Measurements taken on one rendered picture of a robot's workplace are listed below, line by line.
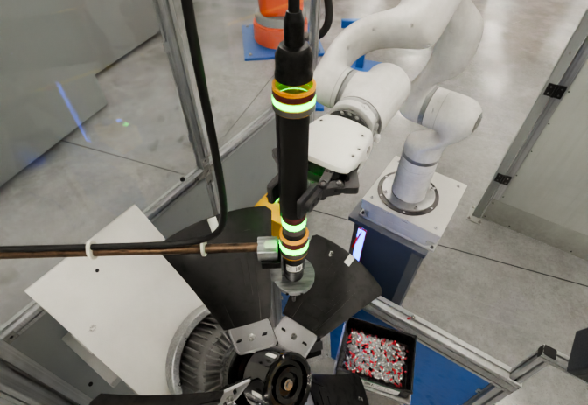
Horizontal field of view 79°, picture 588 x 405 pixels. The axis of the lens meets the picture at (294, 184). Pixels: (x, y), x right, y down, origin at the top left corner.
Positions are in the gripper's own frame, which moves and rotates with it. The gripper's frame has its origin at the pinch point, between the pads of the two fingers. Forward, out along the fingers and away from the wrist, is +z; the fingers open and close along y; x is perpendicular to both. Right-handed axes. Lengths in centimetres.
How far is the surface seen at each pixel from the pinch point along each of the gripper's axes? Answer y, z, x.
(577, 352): -57, -37, -56
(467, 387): -47, -35, -102
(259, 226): 12.4, -6.5, -23.3
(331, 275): 0.1, -17.0, -46.0
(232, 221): 16.8, -3.7, -21.7
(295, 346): -1.7, 2.1, -46.8
